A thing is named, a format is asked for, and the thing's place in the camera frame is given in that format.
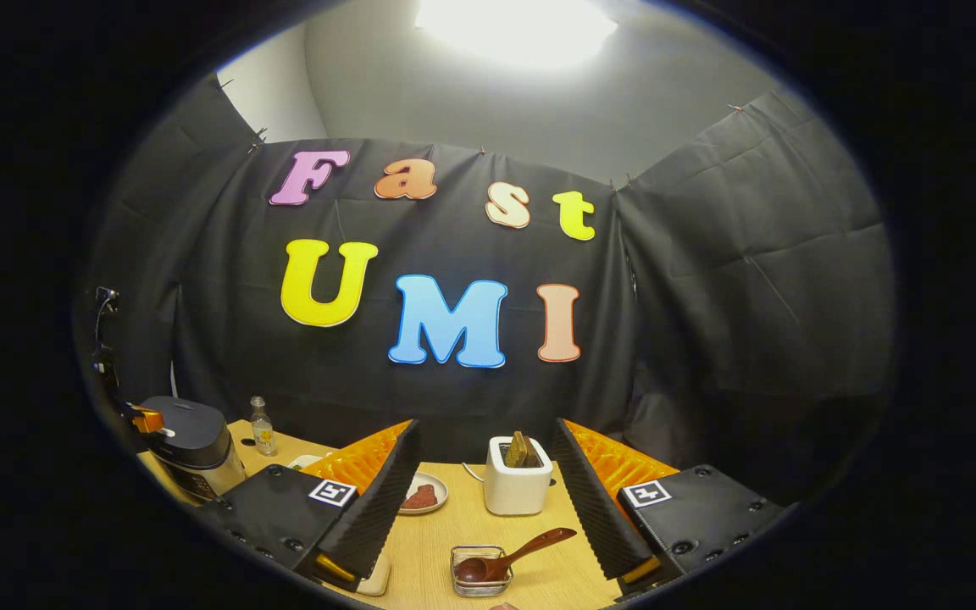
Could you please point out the brown toast slice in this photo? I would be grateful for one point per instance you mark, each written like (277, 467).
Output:
(517, 451)
(534, 456)

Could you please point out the dark grey rice cooker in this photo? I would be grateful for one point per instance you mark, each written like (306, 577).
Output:
(196, 445)

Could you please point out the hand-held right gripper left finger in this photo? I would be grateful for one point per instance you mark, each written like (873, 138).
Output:
(386, 500)

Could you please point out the round white plate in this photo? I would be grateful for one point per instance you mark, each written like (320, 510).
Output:
(440, 487)

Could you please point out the white toaster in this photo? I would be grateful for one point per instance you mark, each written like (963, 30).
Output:
(515, 491)

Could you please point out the small clear glass bottle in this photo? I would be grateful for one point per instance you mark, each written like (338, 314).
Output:
(263, 436)

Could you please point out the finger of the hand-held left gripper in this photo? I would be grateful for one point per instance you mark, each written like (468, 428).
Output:
(145, 419)

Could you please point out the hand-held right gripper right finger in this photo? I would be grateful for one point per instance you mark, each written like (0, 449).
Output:
(594, 508)

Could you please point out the brown wooden spoon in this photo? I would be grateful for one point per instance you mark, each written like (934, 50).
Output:
(530, 546)

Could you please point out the red meat piece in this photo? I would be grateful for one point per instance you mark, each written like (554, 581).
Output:
(422, 497)

